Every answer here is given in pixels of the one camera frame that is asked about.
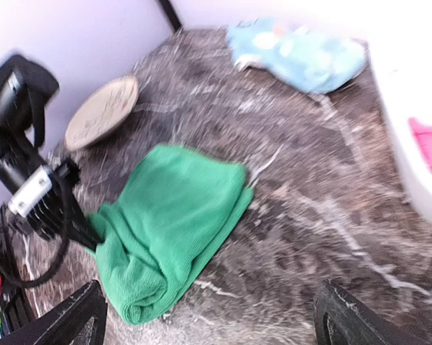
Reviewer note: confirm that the white plastic basin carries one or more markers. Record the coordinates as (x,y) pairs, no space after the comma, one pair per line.
(400,55)

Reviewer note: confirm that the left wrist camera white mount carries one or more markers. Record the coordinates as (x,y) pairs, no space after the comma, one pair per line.
(36,207)

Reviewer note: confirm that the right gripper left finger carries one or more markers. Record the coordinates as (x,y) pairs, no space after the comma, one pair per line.
(78,319)

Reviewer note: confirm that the beige embroidered round cloth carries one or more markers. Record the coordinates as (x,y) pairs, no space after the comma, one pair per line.
(102,112)

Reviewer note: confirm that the green towel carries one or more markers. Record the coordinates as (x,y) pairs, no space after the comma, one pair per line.
(176,210)

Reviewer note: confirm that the left black frame post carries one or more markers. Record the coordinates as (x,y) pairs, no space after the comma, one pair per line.
(171,14)

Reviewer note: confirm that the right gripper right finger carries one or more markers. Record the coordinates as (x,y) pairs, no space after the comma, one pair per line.
(340,318)

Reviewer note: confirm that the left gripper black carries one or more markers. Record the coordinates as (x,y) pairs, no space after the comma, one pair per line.
(75,224)

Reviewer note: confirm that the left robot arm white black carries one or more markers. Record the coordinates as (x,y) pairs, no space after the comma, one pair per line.
(25,89)

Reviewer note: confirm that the light blue patterned towel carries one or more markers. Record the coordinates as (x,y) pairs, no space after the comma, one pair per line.
(308,60)

